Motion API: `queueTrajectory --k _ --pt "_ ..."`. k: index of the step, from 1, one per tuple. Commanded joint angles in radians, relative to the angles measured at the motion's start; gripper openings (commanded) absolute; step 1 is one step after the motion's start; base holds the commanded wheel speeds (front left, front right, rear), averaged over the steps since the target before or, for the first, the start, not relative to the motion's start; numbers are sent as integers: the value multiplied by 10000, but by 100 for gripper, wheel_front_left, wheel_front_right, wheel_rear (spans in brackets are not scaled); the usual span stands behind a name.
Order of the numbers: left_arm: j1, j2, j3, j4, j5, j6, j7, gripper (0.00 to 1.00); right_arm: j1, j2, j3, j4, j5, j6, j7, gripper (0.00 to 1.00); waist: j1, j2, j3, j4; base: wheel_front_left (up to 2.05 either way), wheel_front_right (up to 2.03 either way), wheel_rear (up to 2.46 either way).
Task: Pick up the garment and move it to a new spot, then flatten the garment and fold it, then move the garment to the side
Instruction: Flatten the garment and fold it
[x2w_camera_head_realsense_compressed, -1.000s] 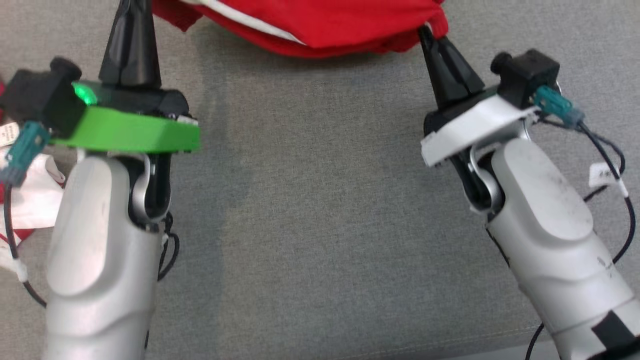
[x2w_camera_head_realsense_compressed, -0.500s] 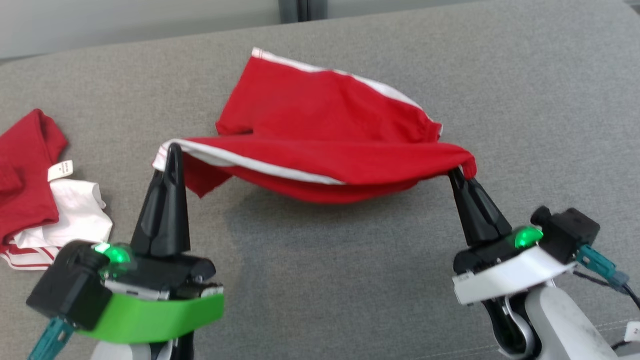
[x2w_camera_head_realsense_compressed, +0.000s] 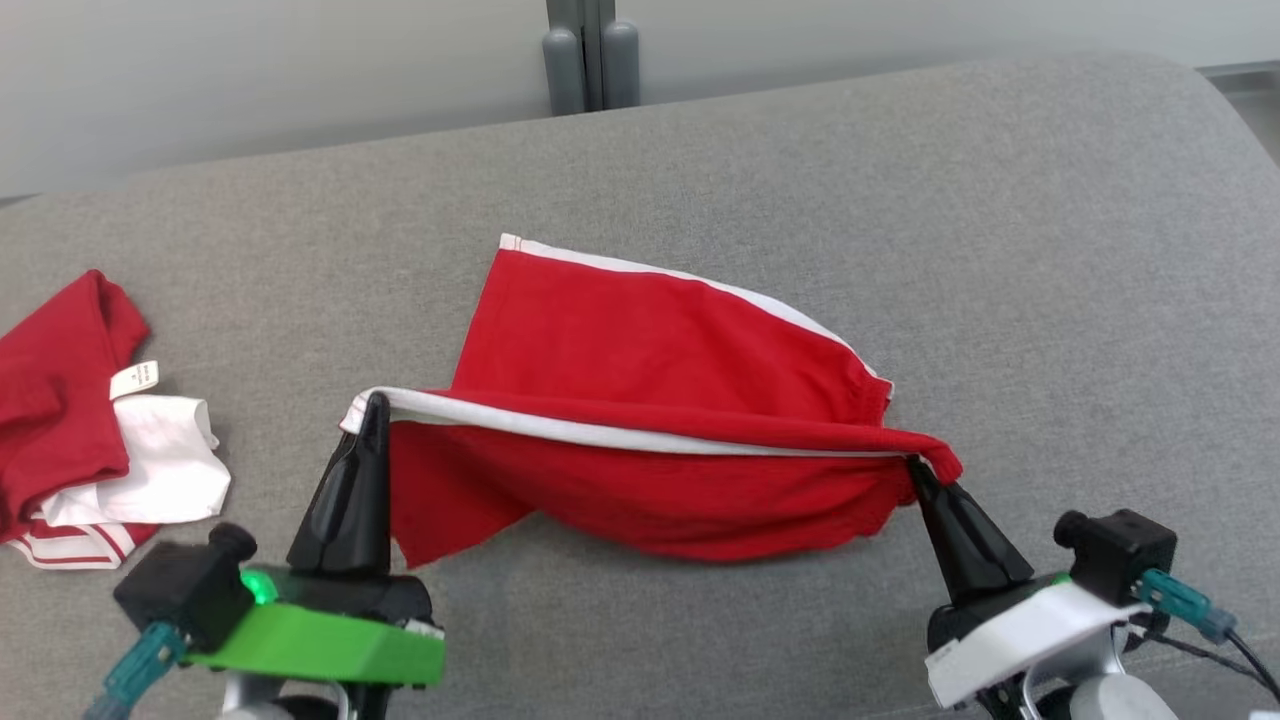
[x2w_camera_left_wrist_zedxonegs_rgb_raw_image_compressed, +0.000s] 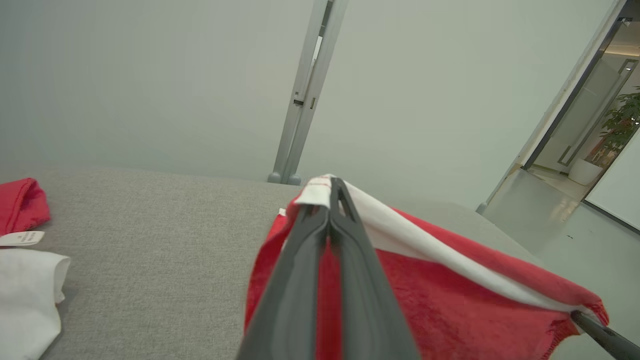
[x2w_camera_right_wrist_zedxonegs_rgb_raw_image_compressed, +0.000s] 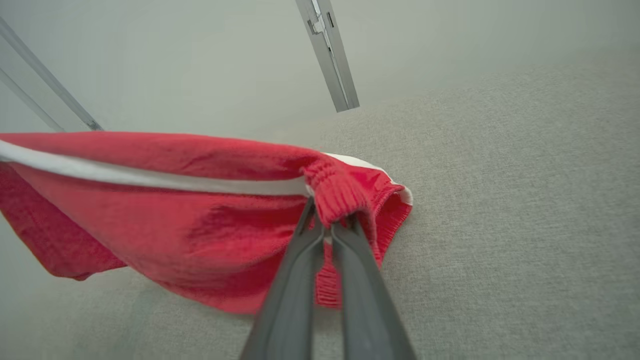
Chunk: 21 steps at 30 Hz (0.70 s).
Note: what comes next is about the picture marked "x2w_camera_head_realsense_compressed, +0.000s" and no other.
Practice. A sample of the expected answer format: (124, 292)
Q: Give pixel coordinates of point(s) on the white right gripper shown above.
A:
(1030, 630)

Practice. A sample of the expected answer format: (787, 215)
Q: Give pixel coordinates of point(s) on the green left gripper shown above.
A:
(320, 640)

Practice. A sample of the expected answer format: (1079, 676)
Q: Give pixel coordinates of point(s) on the red jersey with white sleeves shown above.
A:
(50, 400)

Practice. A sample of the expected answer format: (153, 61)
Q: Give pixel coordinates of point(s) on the red shorts with white stripe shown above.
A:
(650, 340)

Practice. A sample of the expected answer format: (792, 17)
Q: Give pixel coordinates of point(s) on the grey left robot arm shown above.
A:
(260, 705)

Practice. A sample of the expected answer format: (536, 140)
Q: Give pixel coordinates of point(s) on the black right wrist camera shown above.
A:
(1115, 550)

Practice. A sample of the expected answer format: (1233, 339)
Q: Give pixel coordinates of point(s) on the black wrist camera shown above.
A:
(180, 590)
(1115, 550)

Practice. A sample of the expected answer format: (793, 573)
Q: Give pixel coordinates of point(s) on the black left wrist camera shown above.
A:
(180, 590)

